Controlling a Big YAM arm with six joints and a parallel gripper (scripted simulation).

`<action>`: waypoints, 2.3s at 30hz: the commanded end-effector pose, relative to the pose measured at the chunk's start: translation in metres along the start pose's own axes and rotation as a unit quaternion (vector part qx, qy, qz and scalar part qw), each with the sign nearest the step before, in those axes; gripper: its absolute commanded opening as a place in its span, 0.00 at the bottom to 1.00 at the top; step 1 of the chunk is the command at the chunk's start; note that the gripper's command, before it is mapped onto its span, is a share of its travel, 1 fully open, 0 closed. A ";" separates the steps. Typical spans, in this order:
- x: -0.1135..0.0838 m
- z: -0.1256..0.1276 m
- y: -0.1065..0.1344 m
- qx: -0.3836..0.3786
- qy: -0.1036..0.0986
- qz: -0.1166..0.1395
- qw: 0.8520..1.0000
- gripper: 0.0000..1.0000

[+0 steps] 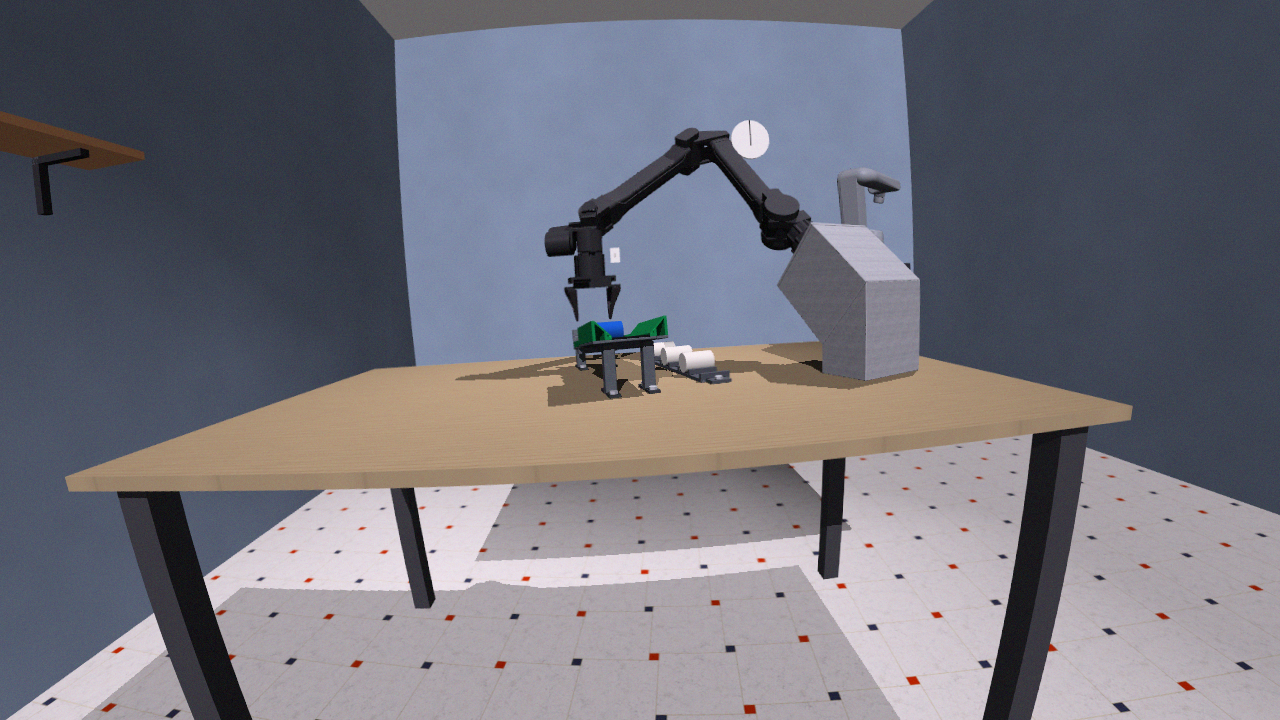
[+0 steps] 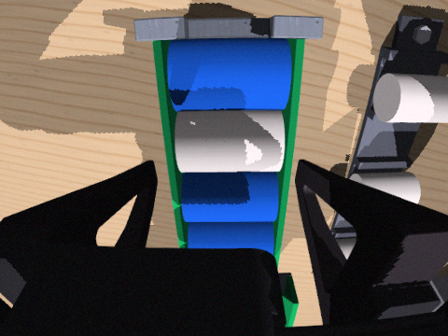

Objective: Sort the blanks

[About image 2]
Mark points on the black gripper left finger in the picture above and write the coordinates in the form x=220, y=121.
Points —
x=75, y=218

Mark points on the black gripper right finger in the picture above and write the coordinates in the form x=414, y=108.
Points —
x=398, y=242

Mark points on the blue cylinder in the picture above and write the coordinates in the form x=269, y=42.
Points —
x=234, y=234
x=220, y=74
x=229, y=196

